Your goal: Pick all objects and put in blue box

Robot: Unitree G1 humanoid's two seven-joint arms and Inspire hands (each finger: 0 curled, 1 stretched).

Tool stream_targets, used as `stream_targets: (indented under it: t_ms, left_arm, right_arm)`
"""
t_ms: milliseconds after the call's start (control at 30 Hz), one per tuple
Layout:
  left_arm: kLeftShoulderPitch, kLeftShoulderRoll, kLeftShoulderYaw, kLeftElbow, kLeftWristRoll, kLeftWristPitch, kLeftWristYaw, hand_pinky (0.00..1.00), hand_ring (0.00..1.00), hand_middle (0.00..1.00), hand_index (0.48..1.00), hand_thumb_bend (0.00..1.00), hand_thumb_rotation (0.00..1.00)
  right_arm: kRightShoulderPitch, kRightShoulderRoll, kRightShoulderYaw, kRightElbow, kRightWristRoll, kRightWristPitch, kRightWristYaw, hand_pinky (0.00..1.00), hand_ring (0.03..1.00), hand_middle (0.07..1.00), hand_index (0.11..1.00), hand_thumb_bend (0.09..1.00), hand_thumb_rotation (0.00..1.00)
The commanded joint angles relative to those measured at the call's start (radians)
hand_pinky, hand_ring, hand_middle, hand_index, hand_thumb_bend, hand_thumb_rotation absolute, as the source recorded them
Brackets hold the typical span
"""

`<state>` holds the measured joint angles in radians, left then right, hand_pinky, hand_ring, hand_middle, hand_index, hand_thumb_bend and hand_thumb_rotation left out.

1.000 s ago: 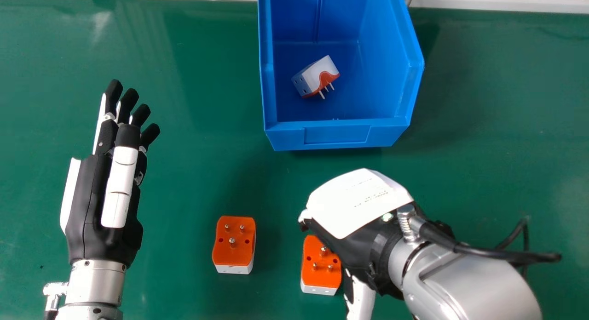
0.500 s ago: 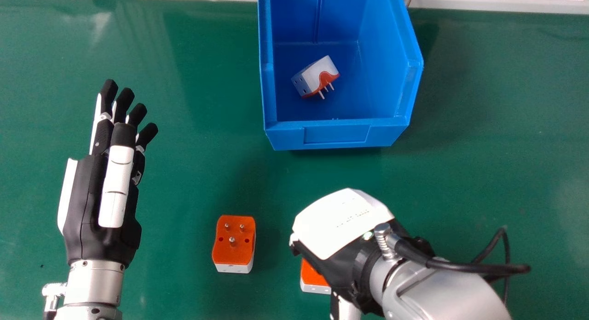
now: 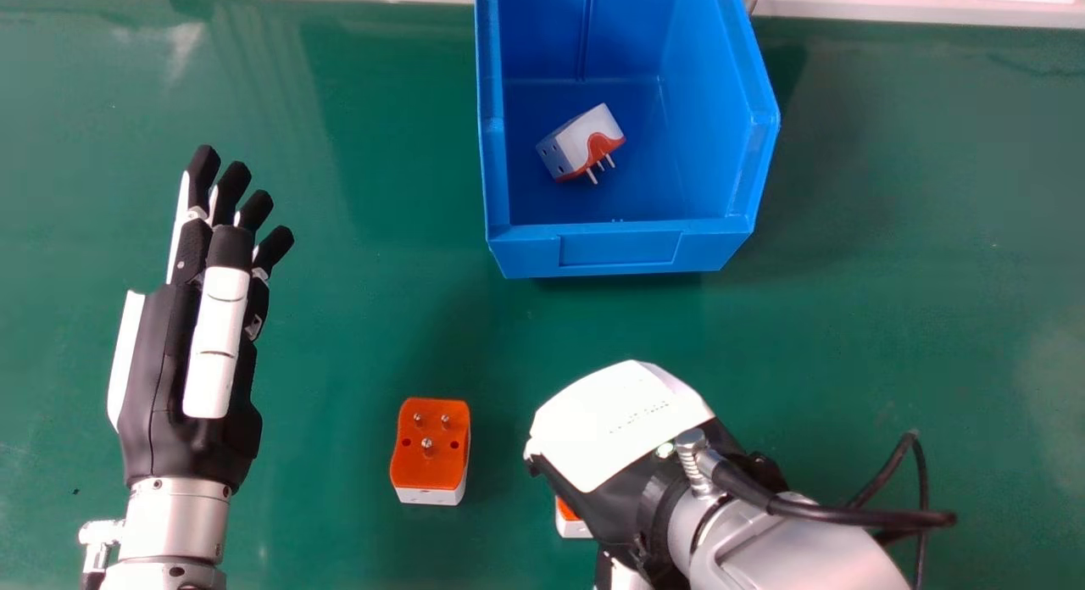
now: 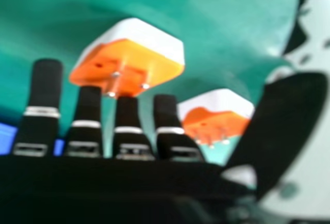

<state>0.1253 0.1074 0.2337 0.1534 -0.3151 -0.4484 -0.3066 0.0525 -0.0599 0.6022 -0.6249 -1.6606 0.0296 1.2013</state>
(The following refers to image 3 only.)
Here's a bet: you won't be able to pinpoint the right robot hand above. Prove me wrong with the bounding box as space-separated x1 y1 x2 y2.
523 360 789 571

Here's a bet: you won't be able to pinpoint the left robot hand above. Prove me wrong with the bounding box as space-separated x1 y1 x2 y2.
107 145 296 496

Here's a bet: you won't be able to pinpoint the white-and-orange plug adapter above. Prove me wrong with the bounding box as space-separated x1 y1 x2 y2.
389 397 471 506
554 495 594 540
536 103 627 186

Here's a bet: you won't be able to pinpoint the blue plastic bin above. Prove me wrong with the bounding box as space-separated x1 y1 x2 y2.
474 0 781 280

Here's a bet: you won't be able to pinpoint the black cable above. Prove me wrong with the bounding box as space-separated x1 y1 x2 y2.
712 431 957 590

